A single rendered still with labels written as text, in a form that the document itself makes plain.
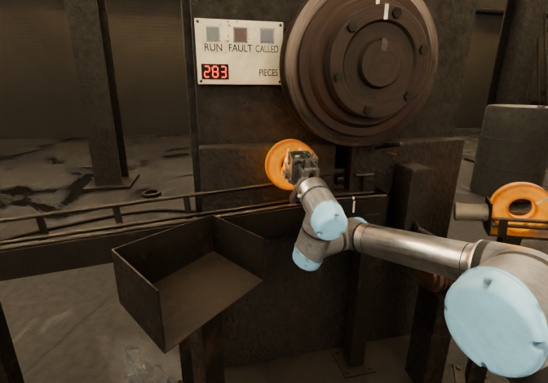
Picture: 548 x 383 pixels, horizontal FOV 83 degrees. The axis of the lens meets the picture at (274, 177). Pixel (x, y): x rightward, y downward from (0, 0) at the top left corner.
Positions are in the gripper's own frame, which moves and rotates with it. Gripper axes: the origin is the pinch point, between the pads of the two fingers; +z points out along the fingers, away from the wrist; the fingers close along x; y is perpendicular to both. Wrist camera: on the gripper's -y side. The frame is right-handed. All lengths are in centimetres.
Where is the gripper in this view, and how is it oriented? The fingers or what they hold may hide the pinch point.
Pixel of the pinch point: (290, 158)
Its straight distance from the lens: 95.7
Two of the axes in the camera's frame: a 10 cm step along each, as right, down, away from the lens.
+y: 0.4, -8.5, -5.2
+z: -2.0, -5.2, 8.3
